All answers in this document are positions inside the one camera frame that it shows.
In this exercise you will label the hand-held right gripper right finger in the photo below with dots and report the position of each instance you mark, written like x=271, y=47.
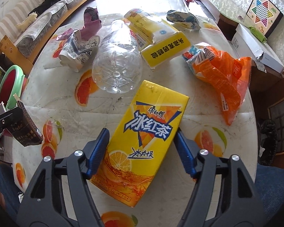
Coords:
x=183, y=151

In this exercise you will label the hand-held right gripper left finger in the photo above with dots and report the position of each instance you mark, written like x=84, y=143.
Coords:
x=99, y=151

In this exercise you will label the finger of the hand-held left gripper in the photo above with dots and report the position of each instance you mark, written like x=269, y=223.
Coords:
x=4, y=120

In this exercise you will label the dark brown drink carton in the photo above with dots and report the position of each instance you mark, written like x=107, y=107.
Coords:
x=26, y=130

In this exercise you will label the red bin with green rim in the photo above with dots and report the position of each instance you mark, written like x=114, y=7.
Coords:
x=7, y=85

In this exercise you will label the yellow tea carton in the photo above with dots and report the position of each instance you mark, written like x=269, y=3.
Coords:
x=146, y=113

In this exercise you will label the silver blue snack wrapper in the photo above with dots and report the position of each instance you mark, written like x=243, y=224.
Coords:
x=183, y=20

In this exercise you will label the table with fruit print cover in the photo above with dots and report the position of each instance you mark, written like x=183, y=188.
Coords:
x=61, y=104

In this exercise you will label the person's left leg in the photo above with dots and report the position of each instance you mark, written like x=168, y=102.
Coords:
x=6, y=186

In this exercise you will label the person's leg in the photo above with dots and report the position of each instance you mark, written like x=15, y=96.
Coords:
x=272, y=184
x=6, y=186

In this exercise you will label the black mesh wastebasket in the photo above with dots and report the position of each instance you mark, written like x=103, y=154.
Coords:
x=266, y=141

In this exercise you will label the orange snack bag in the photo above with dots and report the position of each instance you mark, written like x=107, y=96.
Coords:
x=227, y=75

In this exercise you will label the clear plastic bottle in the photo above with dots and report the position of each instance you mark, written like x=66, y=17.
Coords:
x=118, y=59

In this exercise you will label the person's right leg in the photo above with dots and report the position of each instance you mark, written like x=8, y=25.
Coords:
x=272, y=184

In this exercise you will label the crushed white paper cup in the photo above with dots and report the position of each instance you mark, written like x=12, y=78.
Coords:
x=78, y=52

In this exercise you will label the cream plush toy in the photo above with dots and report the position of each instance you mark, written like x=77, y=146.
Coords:
x=27, y=20

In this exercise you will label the brown wooden side cabinet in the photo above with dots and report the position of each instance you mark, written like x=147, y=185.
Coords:
x=269, y=80

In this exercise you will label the wooden sofa with striped cover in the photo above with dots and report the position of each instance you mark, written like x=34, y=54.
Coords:
x=45, y=13

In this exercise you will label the yellow tube package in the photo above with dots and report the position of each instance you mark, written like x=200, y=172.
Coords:
x=151, y=35

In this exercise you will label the black clothing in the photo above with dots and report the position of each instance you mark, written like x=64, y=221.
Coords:
x=47, y=2

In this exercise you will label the maroon foil wrapper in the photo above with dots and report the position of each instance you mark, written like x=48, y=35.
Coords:
x=92, y=26

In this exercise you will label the white cardboard box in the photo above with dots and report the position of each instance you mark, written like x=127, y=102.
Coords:
x=255, y=46

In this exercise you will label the green packet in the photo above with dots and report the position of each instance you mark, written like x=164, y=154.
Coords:
x=258, y=35

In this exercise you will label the long low television cabinet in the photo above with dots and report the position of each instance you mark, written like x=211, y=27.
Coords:
x=203, y=0

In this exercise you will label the star checkers board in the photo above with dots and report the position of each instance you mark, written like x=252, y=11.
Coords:
x=262, y=11

